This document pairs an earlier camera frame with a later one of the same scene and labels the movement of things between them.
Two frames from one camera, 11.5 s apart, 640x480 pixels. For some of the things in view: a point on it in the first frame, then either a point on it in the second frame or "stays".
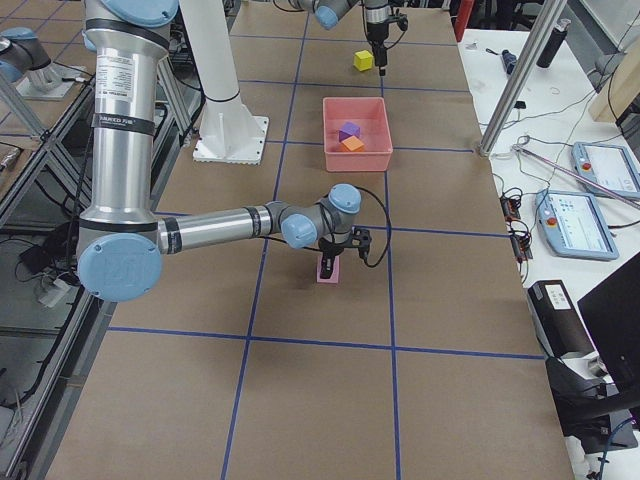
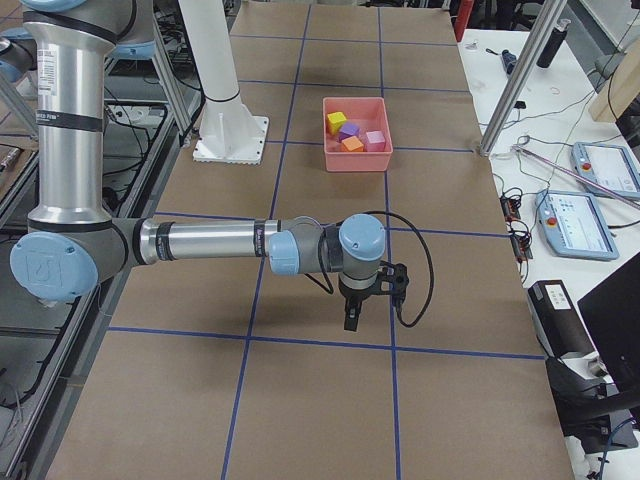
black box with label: (559, 324) stays
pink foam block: (335, 276) to (376, 141)
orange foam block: (353, 143) stays
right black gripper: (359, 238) to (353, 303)
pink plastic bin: (370, 114) stays
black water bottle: (557, 37) stays
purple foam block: (348, 130) stays
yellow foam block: (363, 60) to (334, 121)
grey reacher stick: (579, 175) stays
